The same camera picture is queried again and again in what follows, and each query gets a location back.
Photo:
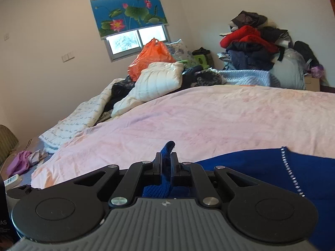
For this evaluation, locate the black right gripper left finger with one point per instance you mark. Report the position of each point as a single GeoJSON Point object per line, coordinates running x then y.
{"type": "Point", "coordinates": [72, 209]}

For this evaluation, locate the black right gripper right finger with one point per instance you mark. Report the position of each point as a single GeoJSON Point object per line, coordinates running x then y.
{"type": "Point", "coordinates": [257, 210]}

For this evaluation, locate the blue knit sweater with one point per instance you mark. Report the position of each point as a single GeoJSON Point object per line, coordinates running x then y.
{"type": "Point", "coordinates": [310, 176]}

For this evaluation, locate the pile of dark clothes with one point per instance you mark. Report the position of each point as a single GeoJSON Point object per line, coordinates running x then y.
{"type": "Point", "coordinates": [287, 67]}

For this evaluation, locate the purple cloth on floor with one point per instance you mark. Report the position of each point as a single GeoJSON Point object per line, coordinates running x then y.
{"type": "Point", "coordinates": [20, 164]}

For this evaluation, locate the white printed quilt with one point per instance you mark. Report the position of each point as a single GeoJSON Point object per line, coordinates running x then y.
{"type": "Point", "coordinates": [83, 117]}

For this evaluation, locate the pink bed blanket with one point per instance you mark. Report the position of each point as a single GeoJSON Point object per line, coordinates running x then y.
{"type": "Point", "coordinates": [203, 122]}

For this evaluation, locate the cardboard box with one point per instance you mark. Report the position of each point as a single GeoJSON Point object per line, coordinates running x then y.
{"type": "Point", "coordinates": [311, 83]}

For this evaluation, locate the white quilted pillow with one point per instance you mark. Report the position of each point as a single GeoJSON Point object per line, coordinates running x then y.
{"type": "Point", "coordinates": [159, 79]}

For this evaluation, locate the green plastic item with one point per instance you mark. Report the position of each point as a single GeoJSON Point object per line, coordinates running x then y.
{"type": "Point", "coordinates": [202, 60]}

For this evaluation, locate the red garment on pile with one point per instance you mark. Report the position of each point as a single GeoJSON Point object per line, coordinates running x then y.
{"type": "Point", "coordinates": [247, 34]}

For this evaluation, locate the orange plastic bag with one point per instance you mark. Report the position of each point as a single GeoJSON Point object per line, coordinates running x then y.
{"type": "Point", "coordinates": [154, 51]}

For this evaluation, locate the floral patterned pillow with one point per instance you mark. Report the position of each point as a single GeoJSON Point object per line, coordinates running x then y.
{"type": "Point", "coordinates": [180, 52]}

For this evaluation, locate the lotus print roller blind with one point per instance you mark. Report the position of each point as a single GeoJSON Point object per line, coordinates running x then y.
{"type": "Point", "coordinates": [119, 16]}

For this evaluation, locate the white wall switch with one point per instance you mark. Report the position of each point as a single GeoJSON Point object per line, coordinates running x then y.
{"type": "Point", "coordinates": [68, 56]}

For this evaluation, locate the window with grey frame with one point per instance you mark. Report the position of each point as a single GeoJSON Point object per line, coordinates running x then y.
{"type": "Point", "coordinates": [132, 42]}

